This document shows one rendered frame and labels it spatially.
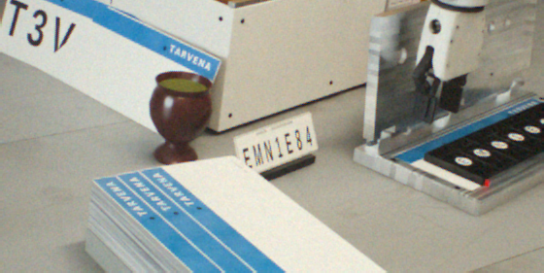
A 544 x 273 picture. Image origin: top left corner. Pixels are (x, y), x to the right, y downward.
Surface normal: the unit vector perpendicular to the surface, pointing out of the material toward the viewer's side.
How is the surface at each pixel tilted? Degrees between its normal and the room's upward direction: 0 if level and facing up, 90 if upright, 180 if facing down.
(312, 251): 0
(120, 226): 90
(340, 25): 90
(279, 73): 90
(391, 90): 83
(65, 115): 0
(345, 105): 0
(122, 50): 69
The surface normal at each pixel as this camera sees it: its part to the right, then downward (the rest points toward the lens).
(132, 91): -0.56, -0.12
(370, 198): 0.15, -0.90
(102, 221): -0.80, 0.13
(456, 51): 0.74, 0.36
